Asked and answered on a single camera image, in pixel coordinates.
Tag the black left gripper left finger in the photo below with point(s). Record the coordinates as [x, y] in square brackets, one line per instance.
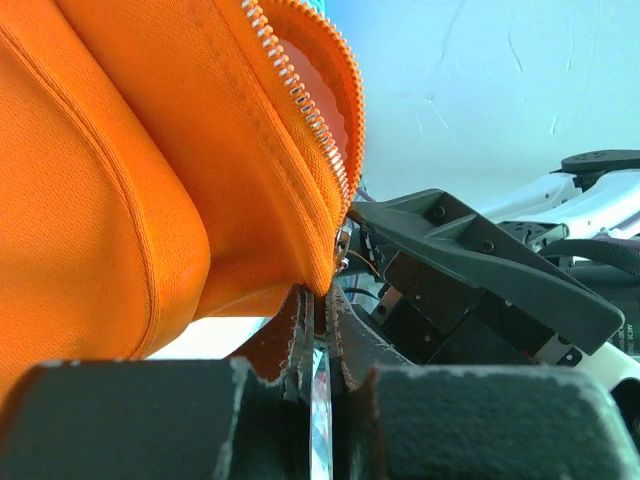
[245, 417]

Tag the orange zip jacket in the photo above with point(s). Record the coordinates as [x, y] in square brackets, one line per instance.
[164, 162]

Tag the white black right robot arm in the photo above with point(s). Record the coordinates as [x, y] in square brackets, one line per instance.
[584, 219]

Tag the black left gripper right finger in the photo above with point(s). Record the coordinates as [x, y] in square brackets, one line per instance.
[395, 420]

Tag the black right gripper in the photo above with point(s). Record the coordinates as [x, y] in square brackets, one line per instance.
[436, 318]

